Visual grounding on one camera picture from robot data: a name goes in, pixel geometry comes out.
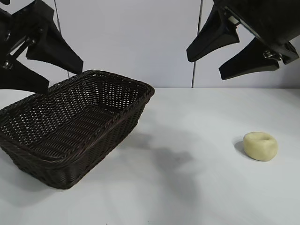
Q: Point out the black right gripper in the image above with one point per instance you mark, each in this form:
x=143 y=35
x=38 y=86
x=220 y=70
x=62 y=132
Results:
x=269 y=16

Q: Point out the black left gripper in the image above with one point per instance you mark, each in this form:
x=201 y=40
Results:
x=16 y=25

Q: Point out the dark brown wicker basket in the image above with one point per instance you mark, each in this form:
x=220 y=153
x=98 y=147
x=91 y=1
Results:
x=70 y=131

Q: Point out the pale yellow egg yolk pastry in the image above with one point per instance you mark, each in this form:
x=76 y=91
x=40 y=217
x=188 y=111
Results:
x=260 y=147

